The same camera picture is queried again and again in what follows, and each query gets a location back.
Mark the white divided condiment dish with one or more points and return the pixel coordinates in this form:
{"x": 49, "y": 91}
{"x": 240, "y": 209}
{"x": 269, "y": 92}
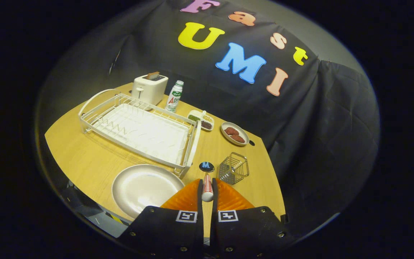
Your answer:
{"x": 193, "y": 117}

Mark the white toaster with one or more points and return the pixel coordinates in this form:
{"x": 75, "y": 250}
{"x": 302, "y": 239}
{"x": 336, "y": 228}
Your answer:
{"x": 149, "y": 91}

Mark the white bottle with green label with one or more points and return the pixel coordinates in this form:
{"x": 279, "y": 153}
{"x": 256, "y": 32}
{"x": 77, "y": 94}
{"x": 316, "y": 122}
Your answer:
{"x": 173, "y": 99}

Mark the shallow beige dish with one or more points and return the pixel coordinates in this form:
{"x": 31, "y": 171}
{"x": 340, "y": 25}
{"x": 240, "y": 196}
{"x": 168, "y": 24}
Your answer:
{"x": 242, "y": 130}

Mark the brown toast slice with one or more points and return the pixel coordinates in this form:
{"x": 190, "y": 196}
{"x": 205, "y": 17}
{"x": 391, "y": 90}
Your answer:
{"x": 153, "y": 75}

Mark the small white spoon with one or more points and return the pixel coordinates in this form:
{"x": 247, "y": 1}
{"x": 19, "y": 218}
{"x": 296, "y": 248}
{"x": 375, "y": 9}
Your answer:
{"x": 203, "y": 115}

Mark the round beige plate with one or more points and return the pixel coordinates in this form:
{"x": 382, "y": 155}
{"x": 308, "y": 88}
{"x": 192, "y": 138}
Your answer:
{"x": 142, "y": 189}

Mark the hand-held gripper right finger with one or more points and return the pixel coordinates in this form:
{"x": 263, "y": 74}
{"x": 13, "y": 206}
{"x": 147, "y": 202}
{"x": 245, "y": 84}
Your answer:
{"x": 214, "y": 212}

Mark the black backdrop cloth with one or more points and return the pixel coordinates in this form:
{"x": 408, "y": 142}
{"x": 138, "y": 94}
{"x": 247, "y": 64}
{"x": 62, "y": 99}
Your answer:
{"x": 318, "y": 126}

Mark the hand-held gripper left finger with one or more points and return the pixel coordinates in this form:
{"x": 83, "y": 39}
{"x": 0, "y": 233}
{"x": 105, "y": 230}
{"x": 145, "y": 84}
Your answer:
{"x": 200, "y": 207}

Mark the red meat patty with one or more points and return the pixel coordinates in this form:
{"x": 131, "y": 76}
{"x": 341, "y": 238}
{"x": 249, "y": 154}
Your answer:
{"x": 238, "y": 138}
{"x": 231, "y": 131}

